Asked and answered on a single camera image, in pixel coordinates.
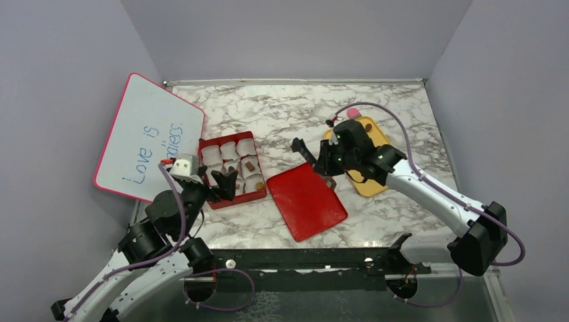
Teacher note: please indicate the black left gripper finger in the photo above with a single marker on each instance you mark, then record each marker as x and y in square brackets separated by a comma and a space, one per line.
[206, 175]
[226, 184]

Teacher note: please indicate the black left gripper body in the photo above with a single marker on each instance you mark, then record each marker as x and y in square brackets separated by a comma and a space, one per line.
[196, 195]

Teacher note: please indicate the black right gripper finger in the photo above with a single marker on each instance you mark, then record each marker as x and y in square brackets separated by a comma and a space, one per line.
[298, 146]
[328, 180]

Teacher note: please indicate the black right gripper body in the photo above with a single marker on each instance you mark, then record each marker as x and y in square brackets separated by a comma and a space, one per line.
[335, 161]

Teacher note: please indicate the milk chocolate rectangle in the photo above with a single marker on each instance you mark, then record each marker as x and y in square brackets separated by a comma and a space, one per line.
[249, 166]

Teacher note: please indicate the red chocolate box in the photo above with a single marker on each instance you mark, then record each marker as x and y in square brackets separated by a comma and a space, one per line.
[235, 150]

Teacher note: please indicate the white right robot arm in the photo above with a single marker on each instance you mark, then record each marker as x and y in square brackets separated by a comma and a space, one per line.
[478, 232]

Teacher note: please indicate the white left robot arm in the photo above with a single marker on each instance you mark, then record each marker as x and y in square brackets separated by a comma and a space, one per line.
[155, 251]

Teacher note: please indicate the yellow plastic tray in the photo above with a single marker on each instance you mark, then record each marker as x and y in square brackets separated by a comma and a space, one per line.
[378, 133]

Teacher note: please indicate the red box lid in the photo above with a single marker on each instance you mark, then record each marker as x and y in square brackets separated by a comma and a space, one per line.
[307, 205]

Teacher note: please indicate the pink eraser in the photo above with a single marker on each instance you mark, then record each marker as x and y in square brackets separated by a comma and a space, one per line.
[353, 113]

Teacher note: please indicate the pink framed whiteboard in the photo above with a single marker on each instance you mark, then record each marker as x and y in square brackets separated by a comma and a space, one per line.
[150, 124]

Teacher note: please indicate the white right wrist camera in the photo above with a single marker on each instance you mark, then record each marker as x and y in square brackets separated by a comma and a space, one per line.
[333, 139]

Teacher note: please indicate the black metal base rail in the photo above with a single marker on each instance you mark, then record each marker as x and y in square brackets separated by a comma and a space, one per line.
[303, 270]

